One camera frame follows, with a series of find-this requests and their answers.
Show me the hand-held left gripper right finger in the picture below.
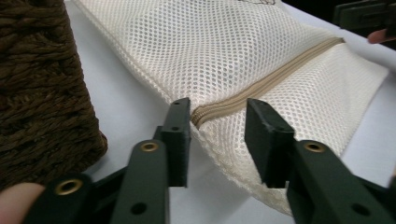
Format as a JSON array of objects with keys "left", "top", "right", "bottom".
[{"left": 244, "top": 97, "right": 396, "bottom": 224}]

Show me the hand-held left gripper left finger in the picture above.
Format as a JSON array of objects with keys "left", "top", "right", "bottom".
[{"left": 110, "top": 97, "right": 191, "bottom": 224}]

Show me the cream mesh laundry bag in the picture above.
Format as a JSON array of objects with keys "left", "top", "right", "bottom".
[{"left": 73, "top": 0, "right": 390, "bottom": 217}]

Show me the brown woven basket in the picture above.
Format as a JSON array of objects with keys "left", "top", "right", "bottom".
[{"left": 0, "top": 0, "right": 108, "bottom": 190}]

